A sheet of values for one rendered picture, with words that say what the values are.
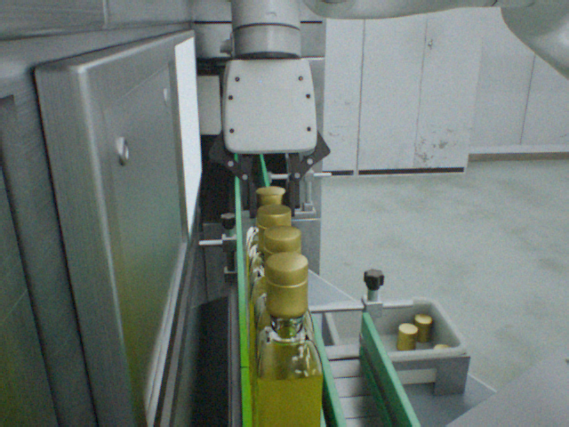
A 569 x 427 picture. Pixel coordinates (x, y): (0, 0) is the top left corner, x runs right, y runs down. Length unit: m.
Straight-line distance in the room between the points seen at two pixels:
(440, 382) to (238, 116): 0.58
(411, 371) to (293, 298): 0.50
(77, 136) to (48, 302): 0.10
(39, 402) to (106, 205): 0.13
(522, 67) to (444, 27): 1.18
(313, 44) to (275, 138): 0.94
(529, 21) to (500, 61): 4.62
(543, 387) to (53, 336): 0.73
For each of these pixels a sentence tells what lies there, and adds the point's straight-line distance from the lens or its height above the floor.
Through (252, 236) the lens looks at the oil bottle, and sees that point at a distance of 0.63.
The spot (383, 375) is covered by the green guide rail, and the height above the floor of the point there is 0.95.
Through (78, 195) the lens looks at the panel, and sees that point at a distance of 0.33.
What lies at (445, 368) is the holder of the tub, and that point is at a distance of 0.90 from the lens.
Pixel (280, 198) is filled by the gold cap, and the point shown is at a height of 1.16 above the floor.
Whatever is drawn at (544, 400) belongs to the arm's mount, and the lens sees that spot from 0.88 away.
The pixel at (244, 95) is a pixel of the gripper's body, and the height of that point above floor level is 1.27.
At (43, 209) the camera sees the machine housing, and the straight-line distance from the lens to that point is 0.32.
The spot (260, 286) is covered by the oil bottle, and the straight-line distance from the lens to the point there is 0.52.
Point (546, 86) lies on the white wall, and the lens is 5.60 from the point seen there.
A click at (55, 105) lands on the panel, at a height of 1.30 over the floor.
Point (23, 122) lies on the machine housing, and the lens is 0.30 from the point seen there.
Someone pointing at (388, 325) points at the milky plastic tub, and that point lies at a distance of 1.01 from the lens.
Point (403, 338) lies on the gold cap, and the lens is 0.96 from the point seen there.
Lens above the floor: 1.34
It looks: 22 degrees down
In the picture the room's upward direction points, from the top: straight up
